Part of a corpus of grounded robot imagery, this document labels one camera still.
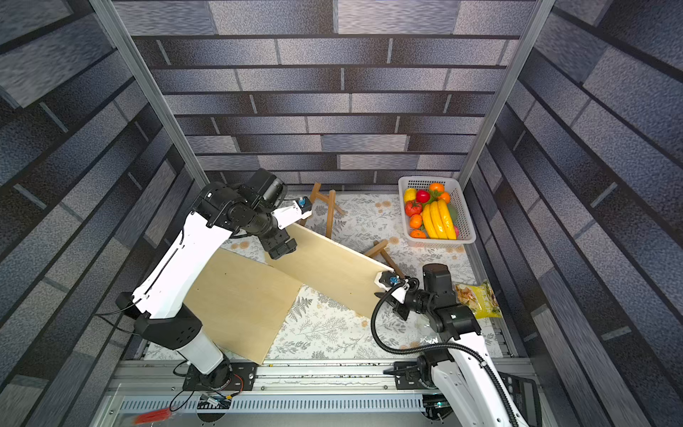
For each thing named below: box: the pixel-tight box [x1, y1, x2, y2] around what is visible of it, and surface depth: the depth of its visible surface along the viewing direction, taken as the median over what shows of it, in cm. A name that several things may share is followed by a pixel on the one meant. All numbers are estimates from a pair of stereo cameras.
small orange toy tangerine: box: [409, 213, 423, 229], surface depth 106 cm
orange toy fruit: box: [428, 182, 446, 193], surface depth 113 cm
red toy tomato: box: [404, 200, 423, 217], surface depth 109 cm
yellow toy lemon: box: [403, 187, 418, 202], surface depth 112 cm
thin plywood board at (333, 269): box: [265, 223, 394, 318], surface depth 71 cm
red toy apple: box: [416, 189, 431, 204], surface depth 109 cm
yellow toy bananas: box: [422, 198, 458, 241], surface depth 101 cm
